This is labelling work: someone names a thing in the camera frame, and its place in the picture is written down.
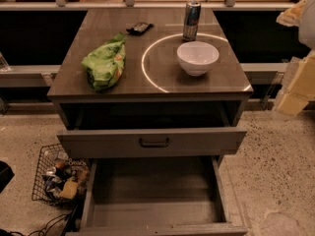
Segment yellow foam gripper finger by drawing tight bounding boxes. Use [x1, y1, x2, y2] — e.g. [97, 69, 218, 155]
[275, 50, 315, 116]

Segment green jalapeno chip bag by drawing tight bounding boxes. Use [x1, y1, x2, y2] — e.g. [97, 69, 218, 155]
[81, 32, 126, 91]

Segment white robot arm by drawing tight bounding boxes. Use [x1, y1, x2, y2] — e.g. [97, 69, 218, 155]
[273, 0, 315, 117]

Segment lower open grey drawer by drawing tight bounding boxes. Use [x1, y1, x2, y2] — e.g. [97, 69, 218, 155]
[66, 156, 247, 236]

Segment open grey drawer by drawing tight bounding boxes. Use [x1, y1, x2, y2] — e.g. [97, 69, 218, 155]
[57, 127, 246, 158]
[66, 156, 247, 236]

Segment grey drawer cabinet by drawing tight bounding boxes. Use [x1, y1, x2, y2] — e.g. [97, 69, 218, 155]
[48, 8, 253, 126]

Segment upper open grey drawer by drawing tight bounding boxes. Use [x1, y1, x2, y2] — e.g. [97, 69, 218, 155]
[57, 127, 246, 158]

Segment white ceramic bowl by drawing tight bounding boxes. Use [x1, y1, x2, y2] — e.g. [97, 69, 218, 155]
[177, 41, 220, 77]

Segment silver blue drink can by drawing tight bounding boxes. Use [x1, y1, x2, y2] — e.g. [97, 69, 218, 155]
[183, 1, 201, 41]

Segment dark snack bar wrapper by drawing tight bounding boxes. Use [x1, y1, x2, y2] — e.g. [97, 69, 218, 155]
[127, 22, 154, 35]

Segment yellow sponge in basket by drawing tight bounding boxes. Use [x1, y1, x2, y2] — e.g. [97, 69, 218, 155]
[60, 179, 78, 200]

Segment black drawer handle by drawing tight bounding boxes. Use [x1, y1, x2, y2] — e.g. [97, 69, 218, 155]
[139, 138, 170, 148]

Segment black wire basket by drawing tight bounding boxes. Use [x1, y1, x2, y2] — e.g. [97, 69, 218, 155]
[31, 144, 90, 206]

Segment black cables on floor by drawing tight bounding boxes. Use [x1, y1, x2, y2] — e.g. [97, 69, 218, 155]
[0, 206, 83, 236]

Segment grey metal rail frame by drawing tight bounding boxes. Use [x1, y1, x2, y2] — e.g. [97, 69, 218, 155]
[0, 65, 60, 88]

